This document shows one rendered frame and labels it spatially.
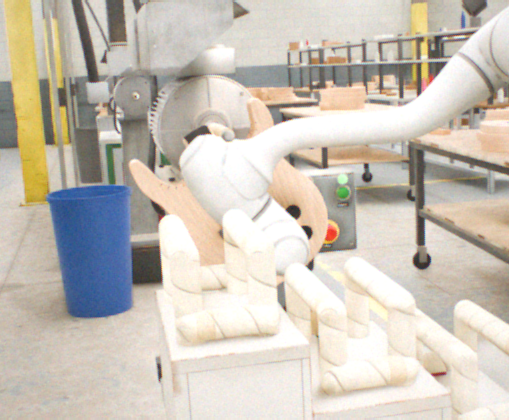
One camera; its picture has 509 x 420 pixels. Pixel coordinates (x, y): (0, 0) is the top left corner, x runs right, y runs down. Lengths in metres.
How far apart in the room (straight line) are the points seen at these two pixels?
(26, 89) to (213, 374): 8.29
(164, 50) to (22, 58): 7.50
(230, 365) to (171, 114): 1.11
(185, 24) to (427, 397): 0.94
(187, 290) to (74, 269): 3.79
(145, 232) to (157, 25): 3.87
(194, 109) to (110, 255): 2.78
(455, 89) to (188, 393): 0.81
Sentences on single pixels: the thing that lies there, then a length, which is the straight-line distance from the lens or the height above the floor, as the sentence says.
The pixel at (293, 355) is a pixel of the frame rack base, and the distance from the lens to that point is 0.83.
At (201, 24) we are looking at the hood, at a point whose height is 1.48.
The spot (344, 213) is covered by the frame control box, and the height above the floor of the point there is 1.02.
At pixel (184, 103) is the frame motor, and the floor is 1.31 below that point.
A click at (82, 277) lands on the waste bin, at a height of 0.25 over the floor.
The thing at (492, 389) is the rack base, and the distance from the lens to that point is 1.12.
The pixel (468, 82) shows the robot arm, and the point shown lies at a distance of 1.42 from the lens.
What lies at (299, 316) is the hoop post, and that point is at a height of 1.06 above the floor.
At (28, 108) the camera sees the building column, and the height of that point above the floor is 1.08.
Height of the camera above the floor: 1.39
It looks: 11 degrees down
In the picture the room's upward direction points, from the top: 3 degrees counter-clockwise
